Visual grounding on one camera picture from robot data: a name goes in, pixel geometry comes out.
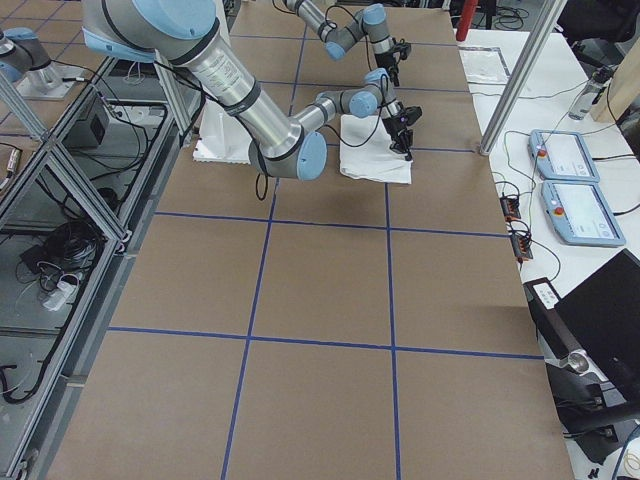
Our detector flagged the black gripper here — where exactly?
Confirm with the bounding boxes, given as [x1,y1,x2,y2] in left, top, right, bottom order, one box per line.
[385,113,415,161]
[375,50,399,86]

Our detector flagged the white long-sleeve printed shirt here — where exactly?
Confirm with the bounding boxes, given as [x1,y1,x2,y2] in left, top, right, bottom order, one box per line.
[339,115,412,184]

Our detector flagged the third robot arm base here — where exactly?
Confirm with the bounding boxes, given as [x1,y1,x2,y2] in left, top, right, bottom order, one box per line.
[1,27,84,100]

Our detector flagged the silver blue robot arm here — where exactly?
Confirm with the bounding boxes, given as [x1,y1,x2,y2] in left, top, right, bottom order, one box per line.
[282,0,411,87]
[82,0,422,180]

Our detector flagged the plastic sleeve with paper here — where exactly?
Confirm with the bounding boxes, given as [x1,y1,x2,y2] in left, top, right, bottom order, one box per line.
[459,46,510,85]

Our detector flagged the red object at corner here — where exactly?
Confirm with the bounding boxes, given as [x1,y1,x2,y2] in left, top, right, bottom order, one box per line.
[456,0,479,42]

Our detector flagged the usb hub with orange ports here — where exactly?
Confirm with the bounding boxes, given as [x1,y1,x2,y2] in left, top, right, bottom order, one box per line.
[499,195,522,222]

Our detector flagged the upper blue teach pendant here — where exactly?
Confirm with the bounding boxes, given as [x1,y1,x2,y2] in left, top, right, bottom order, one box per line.
[529,129,600,183]

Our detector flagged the blue teach pendant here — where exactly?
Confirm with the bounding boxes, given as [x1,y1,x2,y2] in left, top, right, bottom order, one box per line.
[529,129,600,183]
[541,180,626,247]

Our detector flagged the lower blue teach pendant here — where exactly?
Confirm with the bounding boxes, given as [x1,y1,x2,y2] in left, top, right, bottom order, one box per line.
[541,180,626,247]

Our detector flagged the clear water bottle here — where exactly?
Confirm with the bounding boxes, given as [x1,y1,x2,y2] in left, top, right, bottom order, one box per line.
[568,66,614,120]

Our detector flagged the black monitor on stand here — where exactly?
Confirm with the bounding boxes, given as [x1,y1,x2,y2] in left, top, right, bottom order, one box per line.
[524,249,639,464]

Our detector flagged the white power strip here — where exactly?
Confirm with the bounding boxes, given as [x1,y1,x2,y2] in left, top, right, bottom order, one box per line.
[42,277,79,311]

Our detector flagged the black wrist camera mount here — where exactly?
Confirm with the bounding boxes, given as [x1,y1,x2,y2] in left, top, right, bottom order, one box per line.
[392,39,412,61]
[402,106,422,127]

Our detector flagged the aluminium frame post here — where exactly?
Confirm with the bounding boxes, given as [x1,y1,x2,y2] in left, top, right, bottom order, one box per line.
[478,0,567,156]

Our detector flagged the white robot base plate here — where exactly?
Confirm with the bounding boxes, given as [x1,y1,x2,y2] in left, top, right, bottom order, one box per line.
[193,102,251,164]

